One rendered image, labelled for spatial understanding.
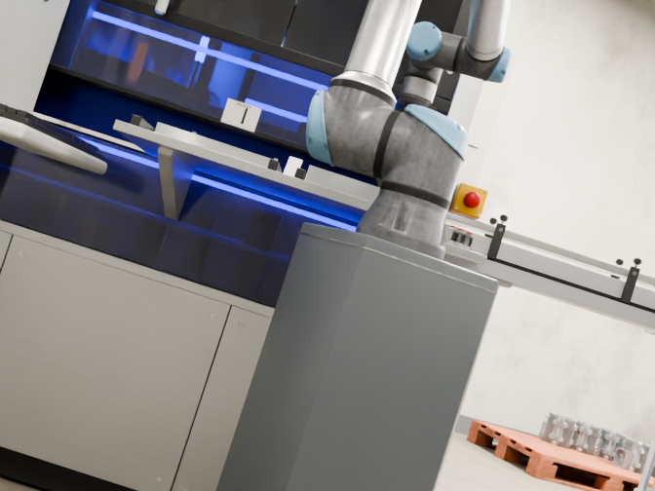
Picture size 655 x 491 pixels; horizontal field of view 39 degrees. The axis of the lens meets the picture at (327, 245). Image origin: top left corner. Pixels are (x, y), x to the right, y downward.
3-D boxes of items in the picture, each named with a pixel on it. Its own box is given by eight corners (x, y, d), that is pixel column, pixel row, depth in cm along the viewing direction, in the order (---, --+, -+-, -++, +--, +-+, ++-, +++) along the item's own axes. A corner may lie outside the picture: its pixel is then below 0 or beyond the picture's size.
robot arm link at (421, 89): (406, 73, 199) (403, 81, 207) (400, 93, 199) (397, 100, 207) (439, 84, 199) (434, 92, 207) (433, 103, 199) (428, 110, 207)
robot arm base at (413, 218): (459, 268, 146) (478, 209, 146) (380, 240, 140) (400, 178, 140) (412, 257, 160) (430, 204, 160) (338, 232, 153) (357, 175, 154)
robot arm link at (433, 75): (417, 24, 200) (420, 37, 208) (402, 71, 199) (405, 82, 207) (451, 33, 198) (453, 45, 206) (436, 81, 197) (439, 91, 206)
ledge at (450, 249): (426, 248, 234) (429, 241, 234) (475, 264, 234) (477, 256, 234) (434, 246, 220) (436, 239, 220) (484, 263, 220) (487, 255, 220)
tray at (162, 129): (176, 158, 228) (180, 144, 228) (276, 189, 228) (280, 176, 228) (152, 137, 194) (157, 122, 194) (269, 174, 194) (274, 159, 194)
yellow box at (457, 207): (447, 211, 227) (456, 184, 227) (475, 220, 227) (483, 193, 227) (452, 209, 219) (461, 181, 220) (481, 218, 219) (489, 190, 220)
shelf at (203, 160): (155, 159, 228) (157, 151, 228) (421, 245, 228) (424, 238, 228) (112, 129, 180) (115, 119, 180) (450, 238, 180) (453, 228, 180)
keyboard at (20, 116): (44, 141, 205) (48, 132, 205) (101, 160, 203) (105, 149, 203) (-45, 102, 165) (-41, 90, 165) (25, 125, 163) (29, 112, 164)
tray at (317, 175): (306, 196, 217) (311, 182, 217) (410, 230, 216) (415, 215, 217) (304, 181, 183) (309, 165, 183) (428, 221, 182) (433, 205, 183)
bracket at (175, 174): (166, 216, 219) (182, 166, 220) (177, 220, 219) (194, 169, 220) (138, 207, 185) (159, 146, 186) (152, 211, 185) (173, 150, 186)
